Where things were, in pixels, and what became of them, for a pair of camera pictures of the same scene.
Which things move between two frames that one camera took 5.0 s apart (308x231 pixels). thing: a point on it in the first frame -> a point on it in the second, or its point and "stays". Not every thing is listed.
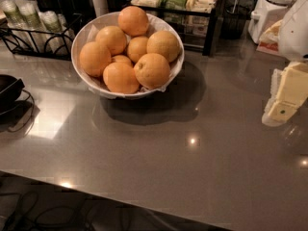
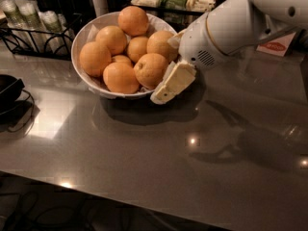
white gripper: [295, 33] -> [196, 47]
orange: [94, 58] stays
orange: [165, 43] stays
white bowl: [88, 32] stays
